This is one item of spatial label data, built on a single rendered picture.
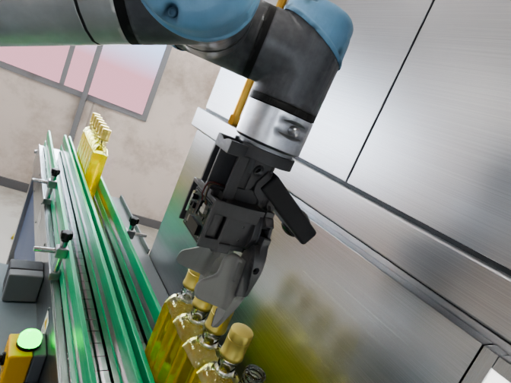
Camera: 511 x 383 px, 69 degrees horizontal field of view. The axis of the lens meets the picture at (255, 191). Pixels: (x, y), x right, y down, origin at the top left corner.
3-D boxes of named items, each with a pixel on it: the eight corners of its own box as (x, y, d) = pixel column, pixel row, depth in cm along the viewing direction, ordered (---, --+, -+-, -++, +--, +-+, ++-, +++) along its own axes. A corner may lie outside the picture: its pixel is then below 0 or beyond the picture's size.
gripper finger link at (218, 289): (176, 324, 41) (199, 243, 41) (222, 326, 44) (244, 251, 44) (186, 337, 38) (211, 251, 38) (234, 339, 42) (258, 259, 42)
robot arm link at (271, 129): (289, 115, 45) (330, 131, 39) (274, 150, 46) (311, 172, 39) (238, 93, 41) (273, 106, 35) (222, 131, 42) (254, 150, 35)
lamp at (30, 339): (40, 351, 78) (44, 339, 77) (15, 352, 75) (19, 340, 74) (39, 337, 81) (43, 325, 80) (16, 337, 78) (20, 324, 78)
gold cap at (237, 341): (246, 363, 54) (258, 338, 53) (226, 365, 52) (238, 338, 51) (236, 346, 56) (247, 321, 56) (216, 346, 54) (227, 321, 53)
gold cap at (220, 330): (229, 335, 58) (239, 311, 57) (209, 336, 56) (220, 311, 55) (219, 321, 61) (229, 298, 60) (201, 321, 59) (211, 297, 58)
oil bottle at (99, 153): (93, 198, 150) (115, 133, 144) (78, 195, 147) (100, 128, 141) (91, 193, 154) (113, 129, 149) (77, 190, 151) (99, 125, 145)
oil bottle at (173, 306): (166, 400, 72) (206, 307, 68) (138, 403, 69) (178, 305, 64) (157, 378, 76) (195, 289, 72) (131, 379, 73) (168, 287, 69)
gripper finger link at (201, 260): (160, 276, 48) (190, 220, 44) (201, 280, 51) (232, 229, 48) (164, 294, 45) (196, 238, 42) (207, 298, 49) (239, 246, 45)
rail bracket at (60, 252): (58, 283, 92) (74, 236, 89) (24, 281, 88) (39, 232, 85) (57, 274, 95) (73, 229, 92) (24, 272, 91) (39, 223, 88)
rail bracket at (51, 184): (49, 207, 128) (61, 172, 126) (25, 203, 124) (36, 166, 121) (49, 202, 131) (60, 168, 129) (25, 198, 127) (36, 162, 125)
